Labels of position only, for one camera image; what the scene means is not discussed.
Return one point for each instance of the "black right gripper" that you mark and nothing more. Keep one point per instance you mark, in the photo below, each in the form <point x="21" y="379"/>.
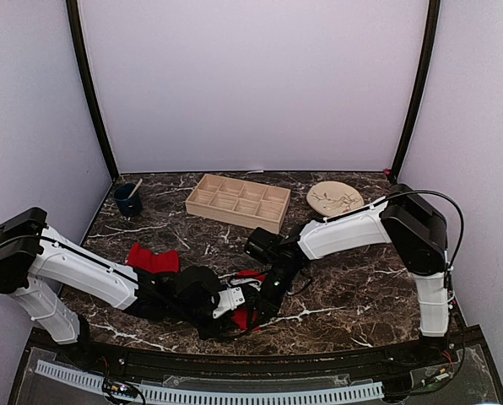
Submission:
<point x="268" y="305"/>

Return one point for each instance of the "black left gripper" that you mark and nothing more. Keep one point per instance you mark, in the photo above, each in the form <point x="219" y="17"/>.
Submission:
<point x="207" y="332"/>

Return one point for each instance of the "plain red sock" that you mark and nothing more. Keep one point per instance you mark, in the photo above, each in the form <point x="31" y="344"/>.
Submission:
<point x="145" y="259"/>

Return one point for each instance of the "red Santa face sock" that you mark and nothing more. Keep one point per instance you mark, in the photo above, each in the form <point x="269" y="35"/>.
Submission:
<point x="245" y="315"/>

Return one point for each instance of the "wooden compartment tray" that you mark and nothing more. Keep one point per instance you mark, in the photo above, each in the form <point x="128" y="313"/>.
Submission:
<point x="238" y="202"/>

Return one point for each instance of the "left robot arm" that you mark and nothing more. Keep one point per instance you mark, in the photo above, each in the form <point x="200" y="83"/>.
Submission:
<point x="32" y="252"/>

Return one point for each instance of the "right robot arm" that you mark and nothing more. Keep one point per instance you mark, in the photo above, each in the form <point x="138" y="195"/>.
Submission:
<point x="402" y="219"/>

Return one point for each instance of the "cream painted ceramic plate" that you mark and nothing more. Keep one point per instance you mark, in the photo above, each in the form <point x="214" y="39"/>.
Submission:
<point x="333" y="198"/>

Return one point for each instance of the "dark blue cup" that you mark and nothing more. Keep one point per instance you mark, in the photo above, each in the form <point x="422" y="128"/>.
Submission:
<point x="128" y="202"/>

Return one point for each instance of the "wooden stick in cup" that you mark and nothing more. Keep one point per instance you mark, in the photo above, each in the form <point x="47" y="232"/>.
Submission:
<point x="136" y="187"/>

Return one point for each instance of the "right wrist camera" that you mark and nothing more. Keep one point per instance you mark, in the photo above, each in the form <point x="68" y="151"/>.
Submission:
<point x="263" y="245"/>

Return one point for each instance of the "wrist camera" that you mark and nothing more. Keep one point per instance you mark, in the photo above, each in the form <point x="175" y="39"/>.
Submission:
<point x="229" y="300"/>
<point x="263" y="245"/>

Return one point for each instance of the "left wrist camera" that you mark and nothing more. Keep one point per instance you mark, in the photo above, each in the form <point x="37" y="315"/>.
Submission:
<point x="229" y="300"/>

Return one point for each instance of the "white perforated cable duct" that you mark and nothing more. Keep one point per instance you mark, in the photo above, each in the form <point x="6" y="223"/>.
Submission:
<point x="209" y="393"/>

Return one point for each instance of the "black front rail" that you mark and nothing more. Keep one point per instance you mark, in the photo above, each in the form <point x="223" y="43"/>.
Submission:
<point x="389" y="362"/>

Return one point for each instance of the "right black frame post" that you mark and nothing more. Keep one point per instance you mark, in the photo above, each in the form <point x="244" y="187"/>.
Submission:
<point x="425" y="55"/>

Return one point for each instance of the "black frame post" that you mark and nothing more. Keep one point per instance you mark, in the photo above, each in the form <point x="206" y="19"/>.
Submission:
<point x="85" y="74"/>
<point x="425" y="55"/>

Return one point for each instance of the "left black frame post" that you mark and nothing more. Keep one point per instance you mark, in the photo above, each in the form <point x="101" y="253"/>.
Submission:
<point x="85" y="74"/>

